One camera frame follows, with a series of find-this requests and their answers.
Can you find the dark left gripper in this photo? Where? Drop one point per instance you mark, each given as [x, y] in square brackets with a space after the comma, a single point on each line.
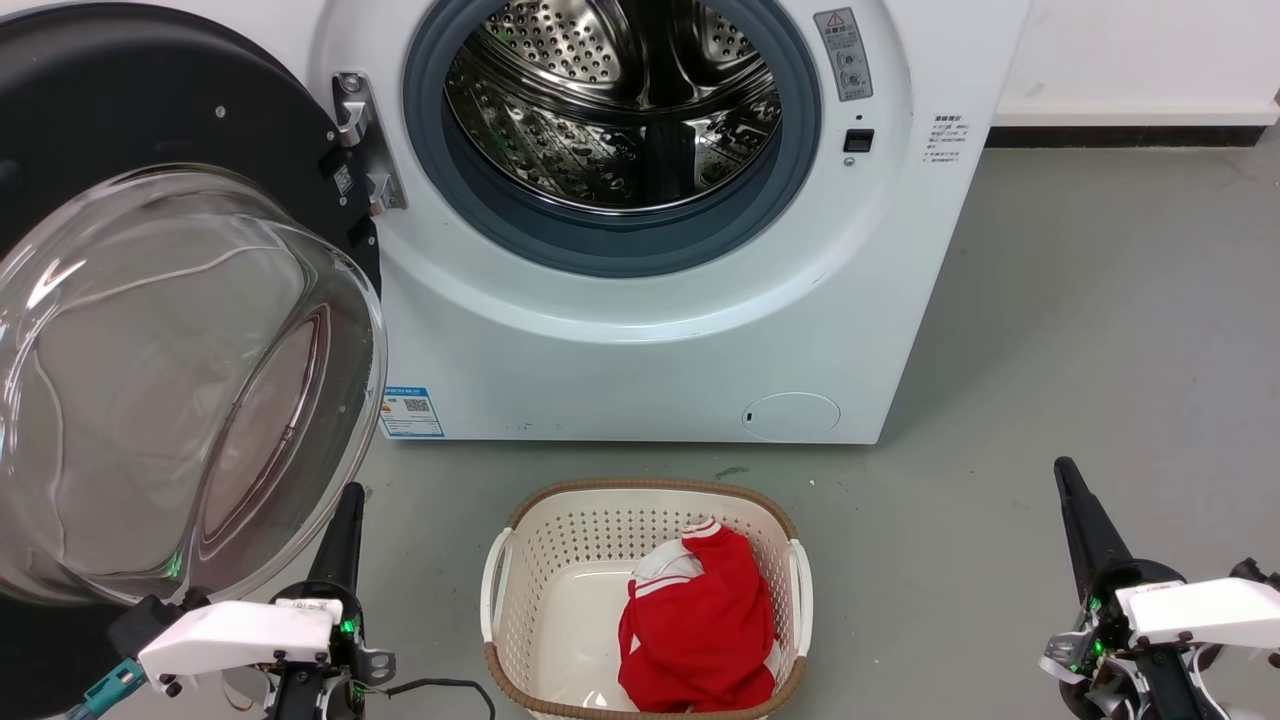
[345, 650]

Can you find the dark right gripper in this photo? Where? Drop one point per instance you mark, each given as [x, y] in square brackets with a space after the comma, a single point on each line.
[1105, 640]

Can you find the black round glass washer door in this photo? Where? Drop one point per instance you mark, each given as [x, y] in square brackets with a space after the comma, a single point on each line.
[150, 100]

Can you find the white front-load washing machine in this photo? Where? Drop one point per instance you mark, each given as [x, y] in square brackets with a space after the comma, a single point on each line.
[620, 380]

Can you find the metal door hinge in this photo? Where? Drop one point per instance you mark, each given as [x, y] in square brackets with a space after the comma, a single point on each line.
[355, 110]

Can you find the blue energy label sticker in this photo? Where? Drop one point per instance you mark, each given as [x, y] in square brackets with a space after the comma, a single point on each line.
[412, 412]

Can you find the beige plastic laundry basket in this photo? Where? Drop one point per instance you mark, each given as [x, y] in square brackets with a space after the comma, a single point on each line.
[560, 560]

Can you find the round white filter cover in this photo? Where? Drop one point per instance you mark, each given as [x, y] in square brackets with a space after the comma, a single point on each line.
[792, 416]

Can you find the red and white garment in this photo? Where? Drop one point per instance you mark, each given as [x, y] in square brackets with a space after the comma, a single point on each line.
[700, 630]

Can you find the small printed text sticker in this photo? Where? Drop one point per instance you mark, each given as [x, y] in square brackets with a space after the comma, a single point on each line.
[946, 138]

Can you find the stainless steel washer drum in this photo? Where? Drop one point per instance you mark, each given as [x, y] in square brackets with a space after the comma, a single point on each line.
[560, 150]

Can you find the grey warning sticker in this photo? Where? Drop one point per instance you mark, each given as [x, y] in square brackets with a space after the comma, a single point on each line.
[843, 55]

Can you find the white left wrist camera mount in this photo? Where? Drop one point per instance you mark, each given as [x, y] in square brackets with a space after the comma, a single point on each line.
[235, 640]

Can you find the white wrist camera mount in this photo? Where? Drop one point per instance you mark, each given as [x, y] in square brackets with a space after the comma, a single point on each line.
[1210, 610]
[235, 640]

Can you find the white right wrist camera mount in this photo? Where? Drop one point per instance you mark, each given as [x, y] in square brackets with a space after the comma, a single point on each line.
[1210, 610]

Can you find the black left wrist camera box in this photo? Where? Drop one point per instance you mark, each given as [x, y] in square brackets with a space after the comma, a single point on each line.
[135, 625]

